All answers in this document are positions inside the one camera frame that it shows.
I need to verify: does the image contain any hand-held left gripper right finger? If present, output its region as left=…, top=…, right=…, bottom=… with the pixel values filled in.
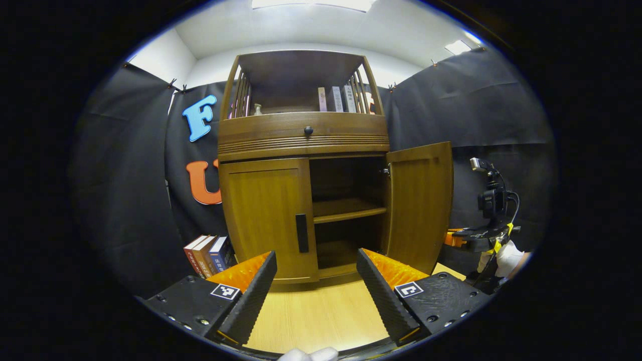
left=356, top=248, right=495, bottom=346

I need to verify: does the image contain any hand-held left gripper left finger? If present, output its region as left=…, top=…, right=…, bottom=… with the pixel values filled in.
left=143, top=251, right=278, bottom=346

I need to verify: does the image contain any wooden cabinet door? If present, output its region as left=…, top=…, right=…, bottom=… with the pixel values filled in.
left=384, top=141, right=454, bottom=275
left=219, top=157, right=319, bottom=284

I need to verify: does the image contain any brown wooden shoe cabinet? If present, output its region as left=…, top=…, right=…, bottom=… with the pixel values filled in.
left=217, top=49, right=392, bottom=286

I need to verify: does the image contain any wooden inner cabinet shelf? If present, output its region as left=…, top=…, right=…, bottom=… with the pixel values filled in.
left=312, top=198, right=388, bottom=225

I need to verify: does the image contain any blue book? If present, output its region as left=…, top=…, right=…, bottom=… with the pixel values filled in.
left=208, top=237, right=232, bottom=274

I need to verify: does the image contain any brown book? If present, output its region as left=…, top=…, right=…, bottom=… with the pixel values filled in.
left=193, top=236, right=219, bottom=276

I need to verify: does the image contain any red and white book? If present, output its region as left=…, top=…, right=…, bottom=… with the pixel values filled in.
left=184, top=235, right=209, bottom=279

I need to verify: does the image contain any wooden drawer with black knob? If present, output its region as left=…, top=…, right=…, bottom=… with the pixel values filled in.
left=218, top=111, right=390, bottom=162

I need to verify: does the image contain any black backdrop cloth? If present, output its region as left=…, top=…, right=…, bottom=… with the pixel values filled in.
left=70, top=48, right=557, bottom=301

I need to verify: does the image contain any small ceiling light panel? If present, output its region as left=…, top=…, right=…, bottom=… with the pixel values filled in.
left=444, top=39, right=473, bottom=56

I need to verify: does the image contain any large ceiling light panel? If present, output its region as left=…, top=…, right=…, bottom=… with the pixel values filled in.
left=251, top=0, right=377, bottom=12

